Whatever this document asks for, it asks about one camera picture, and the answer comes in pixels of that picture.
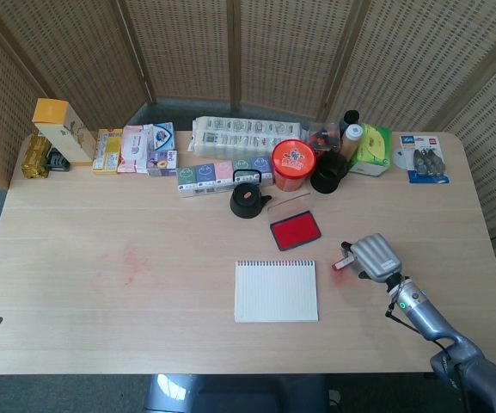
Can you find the large clear-wrapped tissue pack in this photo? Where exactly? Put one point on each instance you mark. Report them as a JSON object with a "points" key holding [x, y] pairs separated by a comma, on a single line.
{"points": [[234, 135]]}

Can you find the pink wet wipes pack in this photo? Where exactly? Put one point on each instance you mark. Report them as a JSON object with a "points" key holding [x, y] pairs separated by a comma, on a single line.
{"points": [[133, 148]]}

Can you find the small black teapot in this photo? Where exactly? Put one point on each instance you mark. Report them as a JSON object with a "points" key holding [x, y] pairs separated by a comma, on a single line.
{"points": [[245, 200]]}

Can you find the white round disc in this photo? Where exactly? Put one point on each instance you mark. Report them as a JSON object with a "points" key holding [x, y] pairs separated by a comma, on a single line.
{"points": [[399, 157]]}

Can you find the black bottle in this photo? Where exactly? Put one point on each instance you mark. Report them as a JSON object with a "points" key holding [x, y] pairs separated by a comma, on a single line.
{"points": [[350, 116]]}

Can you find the purple printed box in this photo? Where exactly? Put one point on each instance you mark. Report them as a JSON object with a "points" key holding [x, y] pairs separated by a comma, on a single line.
{"points": [[161, 163]]}

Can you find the white spiral notepad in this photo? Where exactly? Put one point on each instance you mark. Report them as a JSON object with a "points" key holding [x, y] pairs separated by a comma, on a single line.
{"points": [[276, 292]]}

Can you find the blue white packet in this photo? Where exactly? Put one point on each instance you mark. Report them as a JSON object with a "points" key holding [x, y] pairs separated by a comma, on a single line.
{"points": [[163, 135]]}

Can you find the clear plastic box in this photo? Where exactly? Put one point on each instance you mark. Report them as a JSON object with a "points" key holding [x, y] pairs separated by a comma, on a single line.
{"points": [[322, 135]]}

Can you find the dark robot base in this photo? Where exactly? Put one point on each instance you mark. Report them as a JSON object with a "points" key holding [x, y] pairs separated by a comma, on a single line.
{"points": [[234, 393]]}

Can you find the orange lidded tub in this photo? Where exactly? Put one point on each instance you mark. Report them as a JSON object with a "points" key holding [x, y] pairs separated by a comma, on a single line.
{"points": [[292, 161]]}

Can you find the black plastic holder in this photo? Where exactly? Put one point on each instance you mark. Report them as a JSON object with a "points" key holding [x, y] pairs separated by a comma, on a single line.
{"points": [[57, 160]]}

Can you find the black mesh pen holder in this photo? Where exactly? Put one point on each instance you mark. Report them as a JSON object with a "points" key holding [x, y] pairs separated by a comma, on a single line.
{"points": [[328, 172]]}

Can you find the yellow printed box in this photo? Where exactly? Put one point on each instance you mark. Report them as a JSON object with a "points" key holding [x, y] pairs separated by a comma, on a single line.
{"points": [[108, 150]]}

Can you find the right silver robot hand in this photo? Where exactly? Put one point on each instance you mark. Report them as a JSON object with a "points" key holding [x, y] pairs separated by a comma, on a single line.
{"points": [[376, 258]]}

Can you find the colourful tissue packs row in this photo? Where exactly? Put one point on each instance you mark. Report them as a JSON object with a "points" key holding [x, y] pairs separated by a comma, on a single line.
{"points": [[204, 176]]}

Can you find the blue binder clip blister pack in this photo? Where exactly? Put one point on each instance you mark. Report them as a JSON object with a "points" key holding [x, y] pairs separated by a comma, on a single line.
{"points": [[428, 159]]}

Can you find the small red white stamp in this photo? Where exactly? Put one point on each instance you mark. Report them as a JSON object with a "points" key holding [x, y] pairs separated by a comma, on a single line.
{"points": [[341, 264]]}

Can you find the tall beige orange box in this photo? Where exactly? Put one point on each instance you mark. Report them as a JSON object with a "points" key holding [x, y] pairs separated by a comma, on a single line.
{"points": [[69, 137]]}

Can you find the gold foil package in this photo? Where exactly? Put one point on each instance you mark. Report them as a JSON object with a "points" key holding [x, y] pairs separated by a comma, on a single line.
{"points": [[34, 157]]}

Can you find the green tissue box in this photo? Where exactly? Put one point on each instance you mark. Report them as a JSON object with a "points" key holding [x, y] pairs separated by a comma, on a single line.
{"points": [[374, 148]]}

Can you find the brown bottle white cap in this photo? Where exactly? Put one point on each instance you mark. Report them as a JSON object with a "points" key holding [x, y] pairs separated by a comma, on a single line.
{"points": [[350, 139]]}

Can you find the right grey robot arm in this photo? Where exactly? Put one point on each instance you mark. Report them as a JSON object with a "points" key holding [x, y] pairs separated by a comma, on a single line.
{"points": [[428, 320]]}

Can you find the red ink pad clear lid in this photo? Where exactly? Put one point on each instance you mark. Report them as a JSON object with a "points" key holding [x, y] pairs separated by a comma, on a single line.
{"points": [[295, 230]]}

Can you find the woven folding screen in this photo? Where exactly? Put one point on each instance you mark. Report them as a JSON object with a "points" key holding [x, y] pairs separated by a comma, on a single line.
{"points": [[187, 47]]}

